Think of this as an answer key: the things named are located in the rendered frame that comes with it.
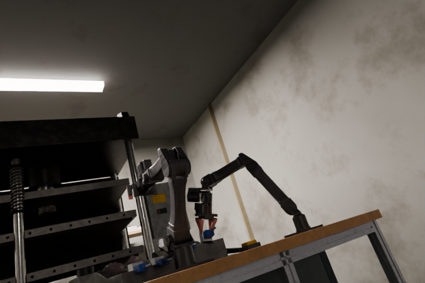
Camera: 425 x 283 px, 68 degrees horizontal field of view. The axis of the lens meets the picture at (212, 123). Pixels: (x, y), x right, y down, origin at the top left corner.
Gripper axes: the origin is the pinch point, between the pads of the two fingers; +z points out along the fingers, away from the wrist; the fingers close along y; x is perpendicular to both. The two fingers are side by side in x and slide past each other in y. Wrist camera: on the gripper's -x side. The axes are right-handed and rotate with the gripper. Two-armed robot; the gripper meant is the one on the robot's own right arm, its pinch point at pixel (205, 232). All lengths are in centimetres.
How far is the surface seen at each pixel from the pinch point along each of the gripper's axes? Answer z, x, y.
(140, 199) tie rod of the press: -13, -80, 14
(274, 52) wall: -168, -102, -124
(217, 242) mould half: 4.5, 4.3, -4.7
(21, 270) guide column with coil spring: 26, -70, 82
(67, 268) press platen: 28, -74, 58
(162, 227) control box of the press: 7, -86, -5
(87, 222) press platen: 2, -82, 48
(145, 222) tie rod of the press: 2, -75, 11
